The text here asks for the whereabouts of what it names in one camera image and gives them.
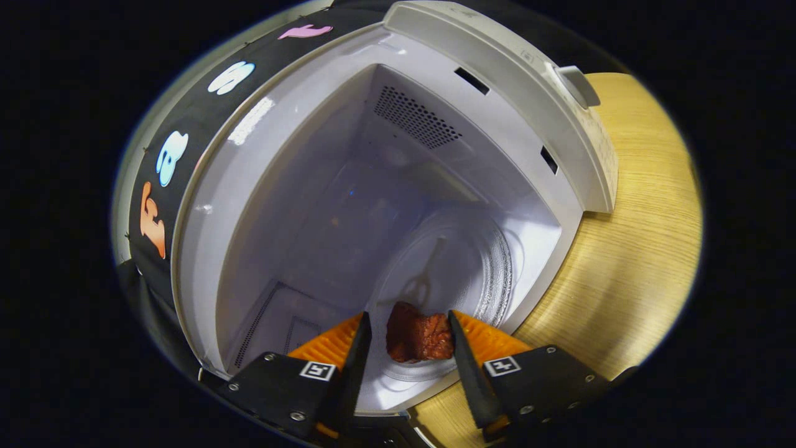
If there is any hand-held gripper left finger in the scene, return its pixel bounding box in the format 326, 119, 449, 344
227, 311, 373, 439

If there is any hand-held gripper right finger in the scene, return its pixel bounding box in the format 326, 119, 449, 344
448, 309, 613, 444

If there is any red meat piece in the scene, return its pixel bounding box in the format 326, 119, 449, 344
386, 302, 455, 364

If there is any white microwave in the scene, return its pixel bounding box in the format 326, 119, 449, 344
171, 0, 619, 418

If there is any glass turntable plate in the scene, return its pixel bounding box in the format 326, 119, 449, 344
367, 208, 514, 383

